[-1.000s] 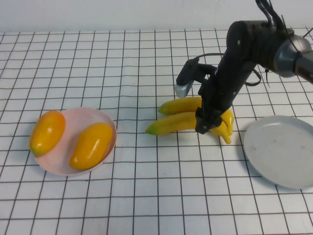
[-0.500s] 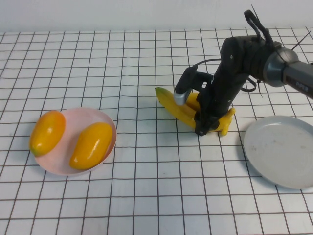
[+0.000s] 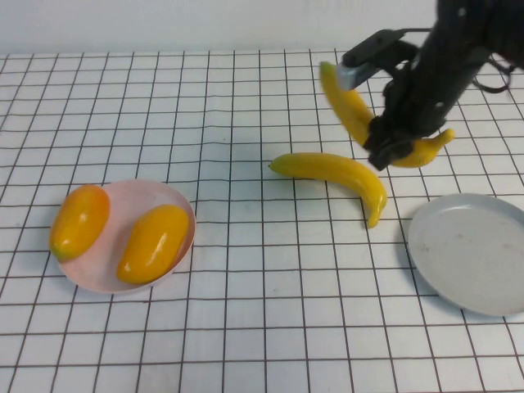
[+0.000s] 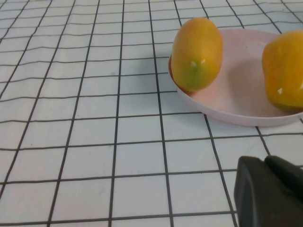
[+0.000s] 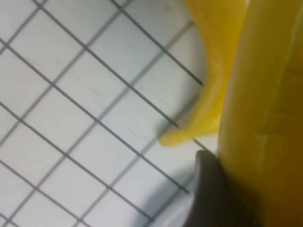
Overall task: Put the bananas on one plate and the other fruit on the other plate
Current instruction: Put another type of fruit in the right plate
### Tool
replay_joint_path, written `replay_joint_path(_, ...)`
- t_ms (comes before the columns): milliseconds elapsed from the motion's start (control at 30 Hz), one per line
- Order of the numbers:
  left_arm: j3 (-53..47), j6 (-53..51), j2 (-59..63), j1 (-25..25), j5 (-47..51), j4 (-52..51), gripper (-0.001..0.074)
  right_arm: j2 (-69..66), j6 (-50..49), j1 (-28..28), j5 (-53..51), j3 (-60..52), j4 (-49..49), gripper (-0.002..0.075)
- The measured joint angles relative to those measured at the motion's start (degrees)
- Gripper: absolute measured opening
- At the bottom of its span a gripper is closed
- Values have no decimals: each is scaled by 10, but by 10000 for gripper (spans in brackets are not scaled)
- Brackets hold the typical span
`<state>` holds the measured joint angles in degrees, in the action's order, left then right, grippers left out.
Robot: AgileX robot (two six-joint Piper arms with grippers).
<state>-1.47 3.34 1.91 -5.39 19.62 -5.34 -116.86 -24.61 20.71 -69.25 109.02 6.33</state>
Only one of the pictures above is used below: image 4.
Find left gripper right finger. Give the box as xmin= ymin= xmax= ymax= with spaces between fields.
xmin=264 ymin=154 xmax=303 ymax=213

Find pink round plate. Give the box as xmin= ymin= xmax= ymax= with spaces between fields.
xmin=168 ymin=28 xmax=303 ymax=127

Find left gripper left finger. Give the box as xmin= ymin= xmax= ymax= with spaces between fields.
xmin=233 ymin=155 xmax=303 ymax=227

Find orange mango with red blush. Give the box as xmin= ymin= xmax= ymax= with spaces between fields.
xmin=170 ymin=17 xmax=224 ymax=93

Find white black-grid tablecloth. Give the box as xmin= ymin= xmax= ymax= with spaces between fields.
xmin=0 ymin=0 xmax=303 ymax=227

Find yellow-orange mango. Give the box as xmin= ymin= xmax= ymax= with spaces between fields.
xmin=261 ymin=29 xmax=303 ymax=113

